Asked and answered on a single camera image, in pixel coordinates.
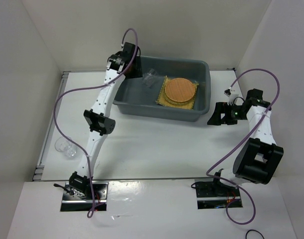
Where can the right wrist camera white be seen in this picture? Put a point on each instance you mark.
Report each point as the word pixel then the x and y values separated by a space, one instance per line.
pixel 231 94

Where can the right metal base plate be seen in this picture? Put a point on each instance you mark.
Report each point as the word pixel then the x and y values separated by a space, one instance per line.
pixel 211 194

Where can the round orange woven tray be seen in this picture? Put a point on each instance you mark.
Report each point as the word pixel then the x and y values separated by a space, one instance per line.
pixel 180 90

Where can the grey plastic bin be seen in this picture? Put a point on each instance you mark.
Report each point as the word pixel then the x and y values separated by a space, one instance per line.
pixel 135 98

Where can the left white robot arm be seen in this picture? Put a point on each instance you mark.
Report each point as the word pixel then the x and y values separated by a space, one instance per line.
pixel 124 64

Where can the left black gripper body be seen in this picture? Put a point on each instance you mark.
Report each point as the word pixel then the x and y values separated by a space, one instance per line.
pixel 136 70

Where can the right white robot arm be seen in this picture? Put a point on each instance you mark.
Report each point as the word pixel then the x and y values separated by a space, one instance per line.
pixel 260 156

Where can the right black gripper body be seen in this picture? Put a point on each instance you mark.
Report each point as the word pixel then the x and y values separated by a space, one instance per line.
pixel 234 113

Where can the metal base plate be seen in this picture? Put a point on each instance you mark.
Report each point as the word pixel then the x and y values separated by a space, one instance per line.
pixel 211 194
pixel 72 201

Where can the clear plastic cup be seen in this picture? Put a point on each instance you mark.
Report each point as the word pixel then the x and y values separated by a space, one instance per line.
pixel 150 78
pixel 66 147

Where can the square bamboo mat tray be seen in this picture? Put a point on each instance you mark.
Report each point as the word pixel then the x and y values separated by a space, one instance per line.
pixel 164 101

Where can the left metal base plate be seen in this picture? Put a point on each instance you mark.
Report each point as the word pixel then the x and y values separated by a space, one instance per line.
pixel 72 201

